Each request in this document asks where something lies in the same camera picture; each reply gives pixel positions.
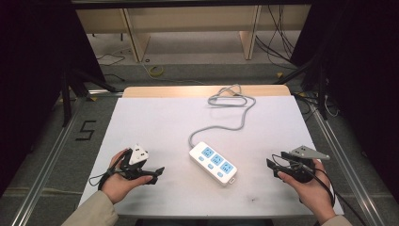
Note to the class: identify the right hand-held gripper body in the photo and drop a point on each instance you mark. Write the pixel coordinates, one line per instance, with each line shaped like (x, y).
(306, 171)

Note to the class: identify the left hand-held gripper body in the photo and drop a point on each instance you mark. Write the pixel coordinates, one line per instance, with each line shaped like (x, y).
(135, 158)

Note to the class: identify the person's right hand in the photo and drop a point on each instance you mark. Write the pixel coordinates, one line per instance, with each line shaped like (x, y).
(315, 196)

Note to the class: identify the person's left hand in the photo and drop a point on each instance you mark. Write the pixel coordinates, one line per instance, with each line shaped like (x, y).
(116, 185)

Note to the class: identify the white table mat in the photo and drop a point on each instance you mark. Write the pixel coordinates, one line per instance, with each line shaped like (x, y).
(156, 125)

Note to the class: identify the white power strip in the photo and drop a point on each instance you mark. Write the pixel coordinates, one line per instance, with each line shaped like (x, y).
(213, 163)

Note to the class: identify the black metal stand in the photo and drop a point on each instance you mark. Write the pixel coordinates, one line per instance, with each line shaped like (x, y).
(321, 91)
(66, 100)

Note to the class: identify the yellow tape roll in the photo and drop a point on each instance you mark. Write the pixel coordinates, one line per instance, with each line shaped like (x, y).
(156, 71)

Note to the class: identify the dark curtain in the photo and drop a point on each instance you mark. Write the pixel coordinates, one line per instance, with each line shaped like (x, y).
(28, 78)
(360, 78)

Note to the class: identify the aluminium floor rail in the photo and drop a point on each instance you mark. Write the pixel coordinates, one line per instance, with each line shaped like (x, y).
(342, 160)
(47, 163)

